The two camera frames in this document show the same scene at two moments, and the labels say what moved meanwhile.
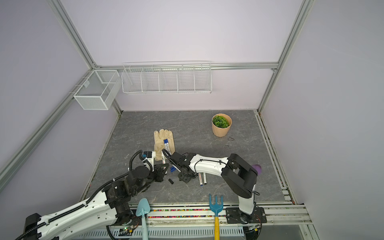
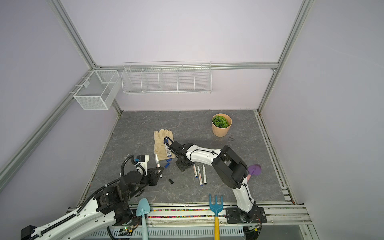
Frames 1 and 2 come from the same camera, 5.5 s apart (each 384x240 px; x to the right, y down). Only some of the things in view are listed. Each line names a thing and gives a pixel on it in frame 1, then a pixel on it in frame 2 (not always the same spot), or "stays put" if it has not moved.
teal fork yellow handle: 216,208 stays put
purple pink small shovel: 258,168 stays put
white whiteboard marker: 205,179 stays put
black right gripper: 184,178 -> 181,167
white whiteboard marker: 163,157 -> 158,164
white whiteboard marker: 167,147 stays put
